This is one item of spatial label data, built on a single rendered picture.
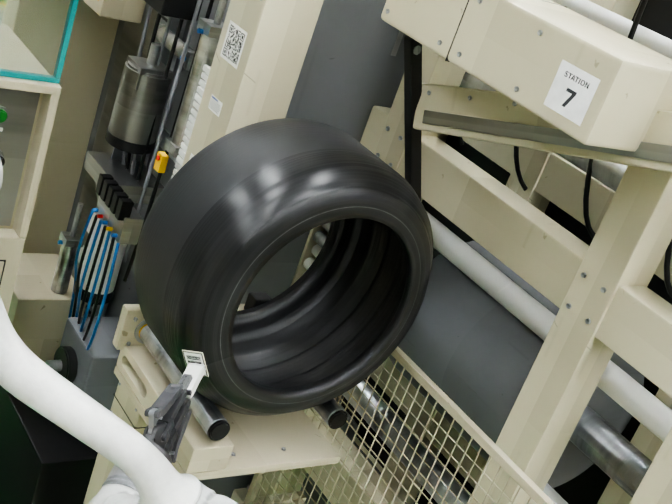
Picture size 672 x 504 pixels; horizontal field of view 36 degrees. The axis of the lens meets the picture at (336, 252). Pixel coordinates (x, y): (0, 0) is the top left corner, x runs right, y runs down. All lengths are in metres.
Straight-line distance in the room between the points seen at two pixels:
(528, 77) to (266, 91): 0.55
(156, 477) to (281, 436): 0.73
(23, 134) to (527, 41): 1.14
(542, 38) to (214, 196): 0.62
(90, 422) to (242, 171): 0.56
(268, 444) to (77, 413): 0.75
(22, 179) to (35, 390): 1.02
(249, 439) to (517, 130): 0.82
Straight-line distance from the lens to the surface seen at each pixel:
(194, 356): 1.83
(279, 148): 1.83
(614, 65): 1.69
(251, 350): 2.20
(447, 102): 2.14
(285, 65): 2.06
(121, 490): 1.65
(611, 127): 1.73
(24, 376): 1.47
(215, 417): 1.95
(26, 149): 2.39
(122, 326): 2.17
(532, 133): 1.96
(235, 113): 2.05
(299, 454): 2.14
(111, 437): 1.47
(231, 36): 2.08
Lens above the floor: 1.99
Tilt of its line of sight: 22 degrees down
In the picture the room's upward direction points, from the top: 20 degrees clockwise
